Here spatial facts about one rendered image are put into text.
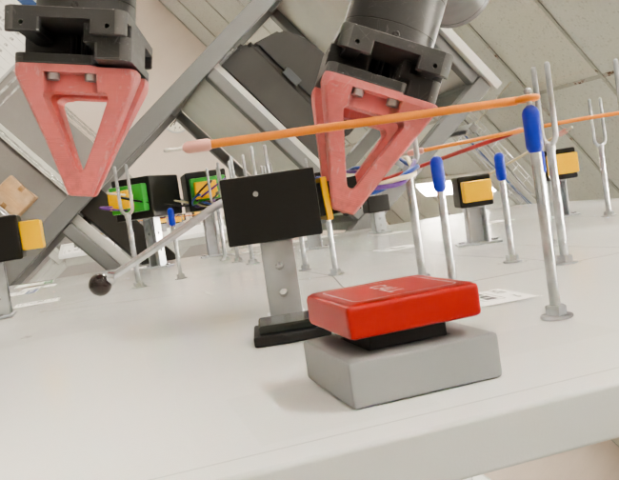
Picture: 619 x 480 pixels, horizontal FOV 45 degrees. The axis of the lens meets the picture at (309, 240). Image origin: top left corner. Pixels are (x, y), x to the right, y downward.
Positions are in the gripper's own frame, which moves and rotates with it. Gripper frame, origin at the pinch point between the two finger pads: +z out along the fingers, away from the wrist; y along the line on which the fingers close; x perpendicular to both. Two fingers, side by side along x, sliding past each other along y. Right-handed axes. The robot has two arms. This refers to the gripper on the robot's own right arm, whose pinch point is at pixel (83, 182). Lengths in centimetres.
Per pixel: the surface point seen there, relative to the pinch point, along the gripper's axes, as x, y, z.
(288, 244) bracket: -12.4, -1.0, 3.3
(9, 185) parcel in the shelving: 222, 661, -13
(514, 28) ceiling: -143, 348, -100
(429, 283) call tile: -17.0, -18.9, 3.8
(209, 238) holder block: -2, 83, 7
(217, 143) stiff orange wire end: -8.7, -12.2, -1.6
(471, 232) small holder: -33.0, 31.4, 3.0
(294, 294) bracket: -12.9, -1.0, 6.4
